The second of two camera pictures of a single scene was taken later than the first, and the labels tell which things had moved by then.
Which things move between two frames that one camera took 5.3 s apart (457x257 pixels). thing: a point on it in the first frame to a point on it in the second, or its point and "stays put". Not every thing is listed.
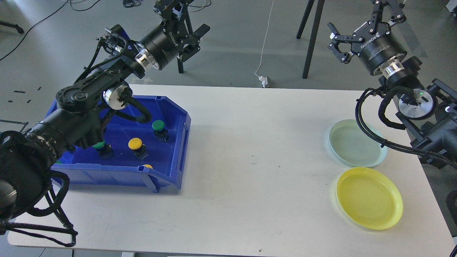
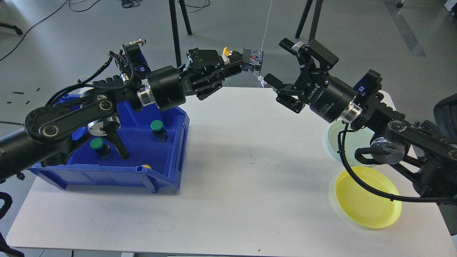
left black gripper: (171, 38) to (167, 87)
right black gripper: (380, 49) to (329, 99)
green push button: (161, 134) stays put
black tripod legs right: (319, 14) stays put
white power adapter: (264, 80) stays put
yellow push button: (139, 148) to (225, 56)
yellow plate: (370, 197) stays put
